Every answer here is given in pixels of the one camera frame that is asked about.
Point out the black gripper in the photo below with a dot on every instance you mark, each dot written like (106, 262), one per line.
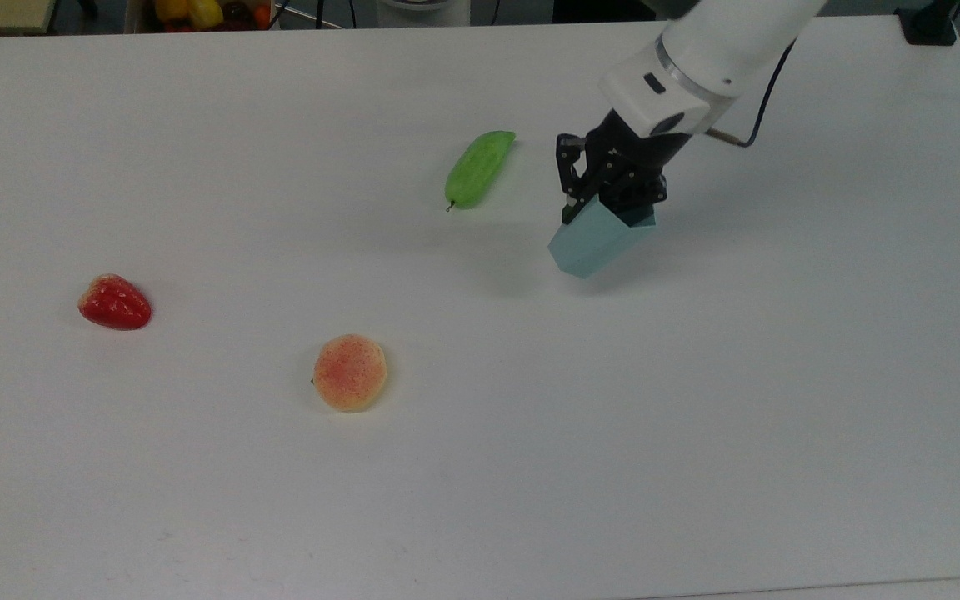
(630, 150)

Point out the teal hexagonal mug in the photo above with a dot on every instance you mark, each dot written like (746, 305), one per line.
(592, 246)

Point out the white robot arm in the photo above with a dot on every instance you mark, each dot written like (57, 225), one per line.
(722, 50)

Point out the green toy cucumber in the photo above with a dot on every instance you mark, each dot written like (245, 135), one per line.
(478, 169)

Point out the toy peach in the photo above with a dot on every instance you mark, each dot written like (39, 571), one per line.
(350, 372)

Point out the black table clamp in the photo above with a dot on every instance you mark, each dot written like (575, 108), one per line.
(930, 21)

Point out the box of toy fruit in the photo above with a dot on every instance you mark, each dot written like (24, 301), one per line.
(205, 12)

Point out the red toy strawberry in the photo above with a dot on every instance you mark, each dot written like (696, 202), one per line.
(115, 303)

